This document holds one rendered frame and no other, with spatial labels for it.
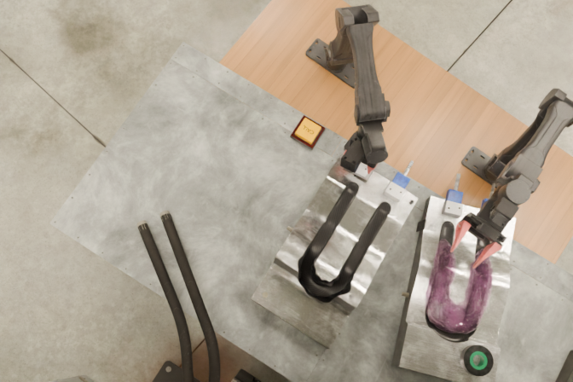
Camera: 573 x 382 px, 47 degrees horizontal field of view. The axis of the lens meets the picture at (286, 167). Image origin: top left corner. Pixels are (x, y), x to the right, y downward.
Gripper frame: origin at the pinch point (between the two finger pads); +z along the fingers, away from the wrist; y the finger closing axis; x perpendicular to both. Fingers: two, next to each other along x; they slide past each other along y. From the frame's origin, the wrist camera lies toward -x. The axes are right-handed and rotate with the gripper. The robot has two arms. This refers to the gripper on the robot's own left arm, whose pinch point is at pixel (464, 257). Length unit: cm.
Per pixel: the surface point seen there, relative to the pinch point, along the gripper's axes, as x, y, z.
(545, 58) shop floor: 124, 1, -130
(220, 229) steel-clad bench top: 38, -56, 28
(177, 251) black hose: 32, -61, 40
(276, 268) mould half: 32, -36, 27
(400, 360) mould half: 27.4, 6.2, 26.8
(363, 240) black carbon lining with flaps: 31.3, -20.3, 5.8
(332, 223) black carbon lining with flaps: 31.3, -30.4, 7.3
